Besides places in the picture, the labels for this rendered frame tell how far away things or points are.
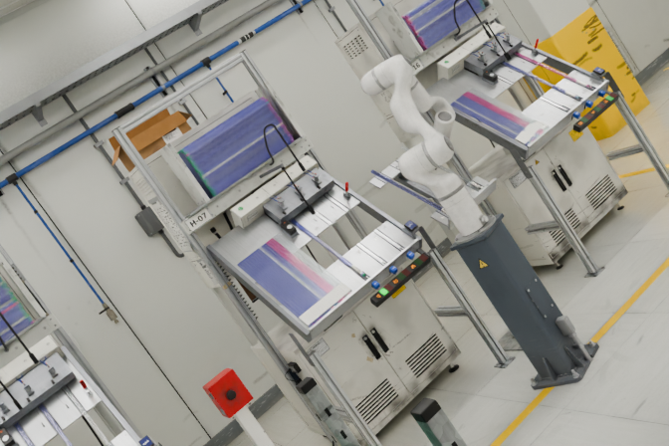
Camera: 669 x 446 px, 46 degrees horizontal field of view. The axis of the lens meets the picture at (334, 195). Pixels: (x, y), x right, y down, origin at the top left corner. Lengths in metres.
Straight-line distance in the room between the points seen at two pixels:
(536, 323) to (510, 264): 0.26
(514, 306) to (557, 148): 1.45
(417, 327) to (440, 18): 1.70
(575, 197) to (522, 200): 0.37
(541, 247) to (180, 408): 2.44
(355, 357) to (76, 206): 2.18
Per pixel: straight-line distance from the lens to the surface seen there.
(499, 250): 3.17
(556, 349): 3.31
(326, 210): 3.71
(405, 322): 3.84
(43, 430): 3.39
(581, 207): 4.53
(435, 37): 4.38
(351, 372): 3.72
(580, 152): 4.59
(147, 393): 5.12
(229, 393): 3.30
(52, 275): 5.04
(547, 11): 6.28
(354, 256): 3.51
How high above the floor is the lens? 1.50
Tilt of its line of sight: 7 degrees down
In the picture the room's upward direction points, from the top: 34 degrees counter-clockwise
